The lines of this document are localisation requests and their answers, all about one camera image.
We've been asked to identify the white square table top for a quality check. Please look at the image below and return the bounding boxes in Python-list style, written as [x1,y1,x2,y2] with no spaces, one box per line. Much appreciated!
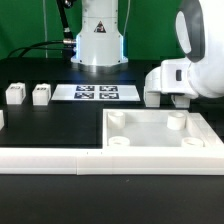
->
[102,109,223,147]

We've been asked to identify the white sheet with markers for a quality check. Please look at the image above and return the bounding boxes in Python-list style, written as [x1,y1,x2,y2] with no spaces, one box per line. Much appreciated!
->
[52,84,140,101]

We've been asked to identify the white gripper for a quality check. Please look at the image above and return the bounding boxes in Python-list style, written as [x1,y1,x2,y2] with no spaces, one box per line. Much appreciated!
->
[145,58,198,99]

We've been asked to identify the white L-shaped fence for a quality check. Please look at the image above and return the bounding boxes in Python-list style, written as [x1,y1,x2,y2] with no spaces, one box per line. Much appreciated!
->
[0,112,224,176]

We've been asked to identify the black cable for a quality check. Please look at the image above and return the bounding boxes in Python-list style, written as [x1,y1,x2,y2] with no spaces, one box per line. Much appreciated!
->
[6,38,78,59]

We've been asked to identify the white block at left edge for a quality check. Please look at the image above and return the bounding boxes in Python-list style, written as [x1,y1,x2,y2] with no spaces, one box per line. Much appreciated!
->
[0,110,4,131]

